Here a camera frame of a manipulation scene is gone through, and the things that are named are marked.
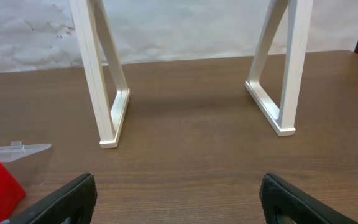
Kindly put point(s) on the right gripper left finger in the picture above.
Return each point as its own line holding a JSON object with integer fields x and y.
{"x": 73, "y": 199}

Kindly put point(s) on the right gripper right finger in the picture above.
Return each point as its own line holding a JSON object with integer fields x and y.
{"x": 278, "y": 199}

